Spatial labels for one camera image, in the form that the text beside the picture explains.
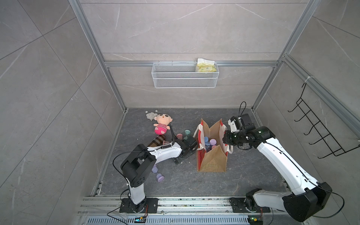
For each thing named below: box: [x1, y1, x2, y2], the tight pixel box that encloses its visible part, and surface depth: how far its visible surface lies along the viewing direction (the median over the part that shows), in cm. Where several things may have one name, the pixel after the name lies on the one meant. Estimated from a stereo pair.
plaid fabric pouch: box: [147, 134, 166, 148], surface depth 98 cm
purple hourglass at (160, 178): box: [151, 164, 165, 183], surface depth 83 cm
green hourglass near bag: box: [183, 129, 192, 141], surface depth 103 cm
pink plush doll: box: [153, 113, 173, 135], surface depth 106 cm
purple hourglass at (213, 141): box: [209, 138, 218, 146], surface depth 90 cm
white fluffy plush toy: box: [145, 109, 158, 121], surface depth 113 cm
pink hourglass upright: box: [176, 133, 183, 140], surface depth 101 cm
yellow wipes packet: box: [196, 58, 218, 73], surface depth 87 cm
